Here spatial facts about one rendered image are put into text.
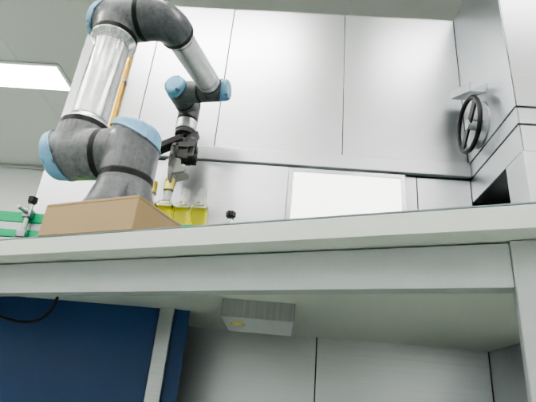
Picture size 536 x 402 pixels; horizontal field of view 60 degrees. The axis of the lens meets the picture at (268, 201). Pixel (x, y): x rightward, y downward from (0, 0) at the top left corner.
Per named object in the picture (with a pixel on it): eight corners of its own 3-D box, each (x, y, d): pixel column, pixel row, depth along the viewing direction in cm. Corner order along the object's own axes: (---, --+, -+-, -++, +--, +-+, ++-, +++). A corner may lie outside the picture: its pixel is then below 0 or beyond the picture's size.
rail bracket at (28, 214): (29, 241, 135) (42, 199, 141) (16, 232, 129) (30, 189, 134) (16, 240, 136) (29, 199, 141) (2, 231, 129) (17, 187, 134)
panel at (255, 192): (406, 266, 160) (403, 178, 174) (408, 263, 158) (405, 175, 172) (151, 246, 164) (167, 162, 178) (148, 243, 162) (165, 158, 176)
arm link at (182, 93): (195, 72, 156) (205, 92, 166) (164, 73, 159) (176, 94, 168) (191, 90, 153) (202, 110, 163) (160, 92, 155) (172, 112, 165)
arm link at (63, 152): (86, 163, 96) (141, -17, 120) (24, 164, 99) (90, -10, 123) (114, 190, 106) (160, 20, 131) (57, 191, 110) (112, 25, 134)
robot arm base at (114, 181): (131, 205, 87) (141, 159, 91) (62, 206, 91) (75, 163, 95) (165, 234, 101) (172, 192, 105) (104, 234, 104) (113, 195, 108)
